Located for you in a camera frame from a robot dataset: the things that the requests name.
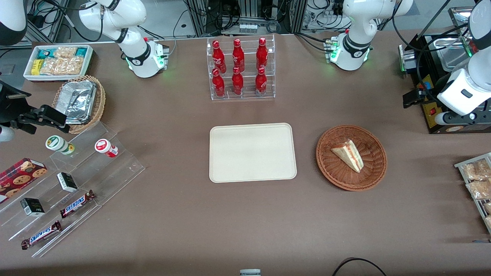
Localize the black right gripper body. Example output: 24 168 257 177
0 80 32 126

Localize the triangular sandwich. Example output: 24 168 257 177
331 139 364 174

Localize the aluminium foil tray stack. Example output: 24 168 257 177
62 80 97 124

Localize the light wicker basket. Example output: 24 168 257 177
52 75 106 135

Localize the brown wicker basket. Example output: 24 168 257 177
316 125 388 191

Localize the beige plastic tray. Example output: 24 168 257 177
209 123 298 183

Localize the black food warmer machine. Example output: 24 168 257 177
398 6 491 135

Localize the green lidded cup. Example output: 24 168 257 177
45 135 75 155

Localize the steel warmer pan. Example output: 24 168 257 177
433 36 472 72

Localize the large clear cracker bag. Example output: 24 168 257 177
40 57 84 76

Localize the red cookie box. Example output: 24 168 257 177
0 158 48 204

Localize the red lidded cup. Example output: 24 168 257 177
95 139 119 158

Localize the white snack bin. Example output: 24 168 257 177
23 45 94 82

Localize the small clear cracker bag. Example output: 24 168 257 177
54 47 77 59

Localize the small black box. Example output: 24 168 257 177
57 172 78 193
20 198 45 217

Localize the clear acrylic stepped shelf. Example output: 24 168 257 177
0 159 102 258
45 121 145 210

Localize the Snickers bar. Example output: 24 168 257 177
21 221 62 250
60 191 96 219

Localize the red cola bottle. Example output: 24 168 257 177
232 67 244 95
232 39 245 71
212 40 227 73
255 67 267 96
212 69 226 97
256 38 269 69

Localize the clear acrylic bottle rack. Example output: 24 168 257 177
206 34 276 101

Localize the grey wire tray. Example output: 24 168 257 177
454 153 491 234

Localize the aluminium frame post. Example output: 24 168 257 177
184 0 209 37
288 0 308 34

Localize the black cable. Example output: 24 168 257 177
332 258 388 276

